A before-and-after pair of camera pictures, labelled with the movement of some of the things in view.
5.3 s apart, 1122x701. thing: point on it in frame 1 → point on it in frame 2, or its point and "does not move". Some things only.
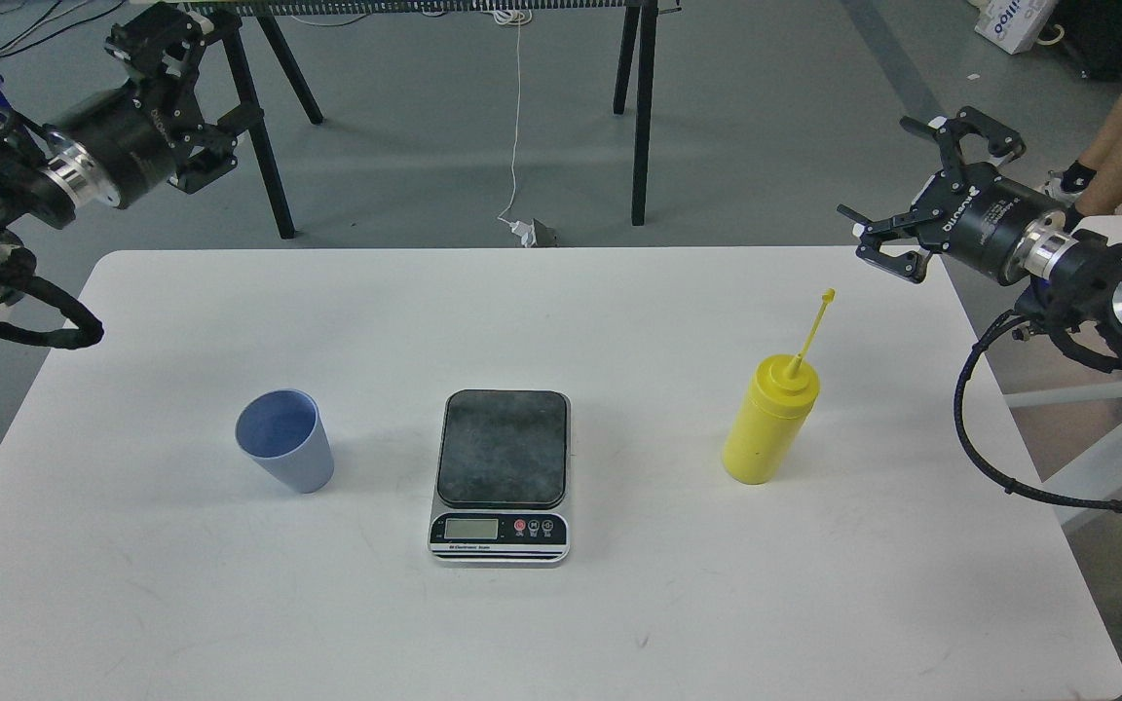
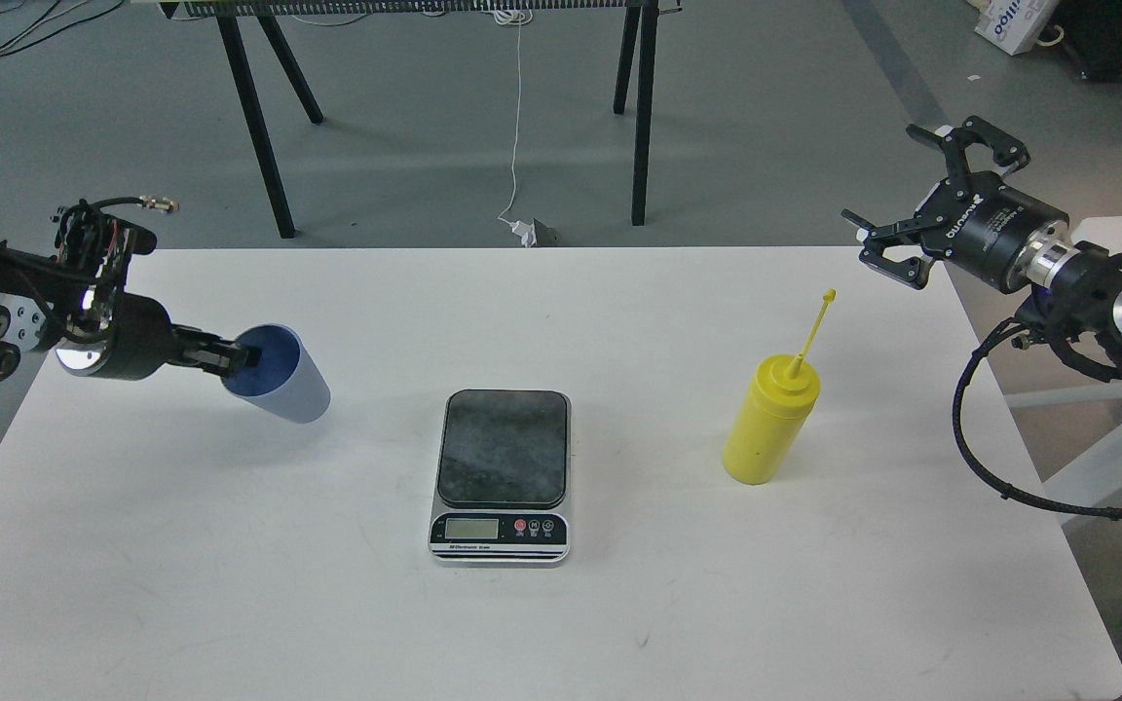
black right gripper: [1003, 229] does not move
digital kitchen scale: [503, 488] does not move
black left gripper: [125, 141] → [126, 336]
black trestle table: [639, 25] does not move
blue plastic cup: [282, 430] → [286, 382]
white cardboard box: [1014, 25] does not move
